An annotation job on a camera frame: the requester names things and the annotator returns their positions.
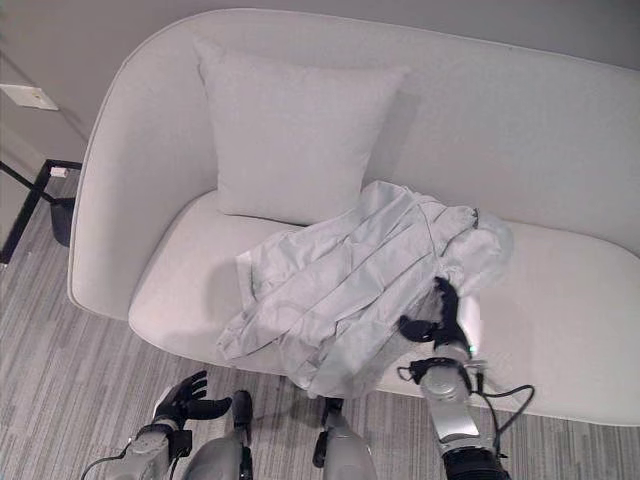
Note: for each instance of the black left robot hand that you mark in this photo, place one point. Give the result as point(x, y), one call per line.
point(187, 397)

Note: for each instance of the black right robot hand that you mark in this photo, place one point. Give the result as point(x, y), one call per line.
point(450, 315)

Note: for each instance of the light grey jacket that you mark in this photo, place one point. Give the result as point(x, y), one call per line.
point(350, 280)

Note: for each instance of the white fabric sofa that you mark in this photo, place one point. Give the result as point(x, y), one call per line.
point(500, 150)

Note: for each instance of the silver left robot leg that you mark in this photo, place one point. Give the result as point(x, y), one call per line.
point(227, 440)

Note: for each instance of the silver robot leg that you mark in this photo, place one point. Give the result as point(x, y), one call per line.
point(227, 440)
point(342, 440)

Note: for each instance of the silver right robot leg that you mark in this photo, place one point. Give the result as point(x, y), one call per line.
point(342, 440)

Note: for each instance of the black waste bin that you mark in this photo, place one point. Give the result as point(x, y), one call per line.
point(63, 220)

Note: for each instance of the white square cushion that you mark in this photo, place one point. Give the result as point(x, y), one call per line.
point(292, 135)

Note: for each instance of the black metal rack frame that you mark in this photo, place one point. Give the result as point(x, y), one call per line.
point(30, 195)

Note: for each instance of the white wall outlet plate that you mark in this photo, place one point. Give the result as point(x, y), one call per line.
point(29, 96)

